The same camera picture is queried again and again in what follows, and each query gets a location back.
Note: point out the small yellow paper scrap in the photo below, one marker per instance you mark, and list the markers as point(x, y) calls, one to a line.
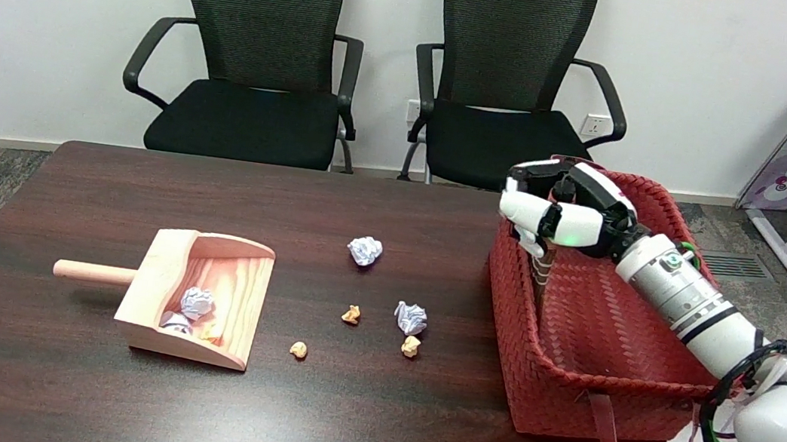
point(351, 313)
point(410, 346)
point(298, 349)
point(211, 334)

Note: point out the white crumpled paper ball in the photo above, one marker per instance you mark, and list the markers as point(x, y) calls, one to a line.
point(410, 318)
point(175, 323)
point(196, 301)
point(364, 251)

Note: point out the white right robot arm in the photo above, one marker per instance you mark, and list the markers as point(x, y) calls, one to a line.
point(701, 311)

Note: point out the straw hand broom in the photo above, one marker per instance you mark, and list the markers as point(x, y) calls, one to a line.
point(544, 271)

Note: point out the black mesh office chair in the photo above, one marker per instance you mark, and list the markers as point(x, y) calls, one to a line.
point(248, 111)
point(496, 136)

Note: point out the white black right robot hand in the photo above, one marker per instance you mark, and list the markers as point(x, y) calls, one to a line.
point(576, 218)

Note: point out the wooden dustpan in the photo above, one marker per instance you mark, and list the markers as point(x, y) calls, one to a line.
point(203, 280)

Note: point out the red woven basket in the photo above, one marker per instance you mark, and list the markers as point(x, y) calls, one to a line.
point(599, 332)

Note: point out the white wall outlet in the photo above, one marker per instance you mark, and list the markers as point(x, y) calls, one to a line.
point(413, 109)
point(594, 125)

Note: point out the floor vent grille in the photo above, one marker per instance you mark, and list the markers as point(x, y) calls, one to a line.
point(737, 265)

